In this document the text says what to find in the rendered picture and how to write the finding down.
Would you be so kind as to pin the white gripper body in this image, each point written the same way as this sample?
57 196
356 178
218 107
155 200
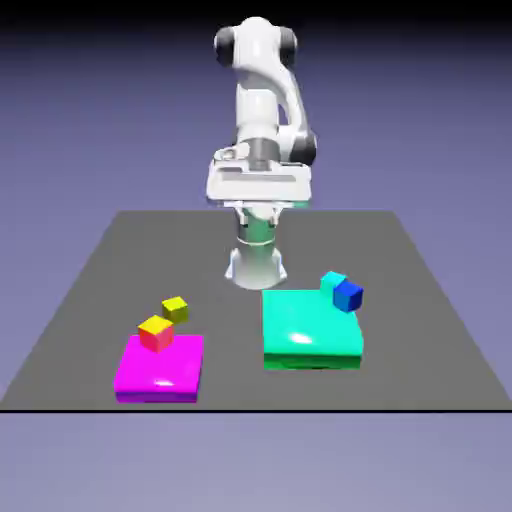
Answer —
259 187

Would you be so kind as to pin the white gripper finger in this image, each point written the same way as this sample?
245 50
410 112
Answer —
242 216
274 216

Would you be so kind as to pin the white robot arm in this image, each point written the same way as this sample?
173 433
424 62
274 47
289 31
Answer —
256 80

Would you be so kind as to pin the small cyan cube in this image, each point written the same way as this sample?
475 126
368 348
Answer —
330 280

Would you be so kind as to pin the small blue cube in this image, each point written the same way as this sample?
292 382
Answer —
347 296

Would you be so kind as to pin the small yellow cube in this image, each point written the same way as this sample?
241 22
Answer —
176 308

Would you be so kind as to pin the small orange cube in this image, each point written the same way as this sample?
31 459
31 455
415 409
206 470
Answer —
156 334

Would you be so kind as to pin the large turquoise box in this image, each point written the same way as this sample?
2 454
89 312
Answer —
308 328

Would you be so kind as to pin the large magenta box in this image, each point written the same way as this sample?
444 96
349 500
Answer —
160 370

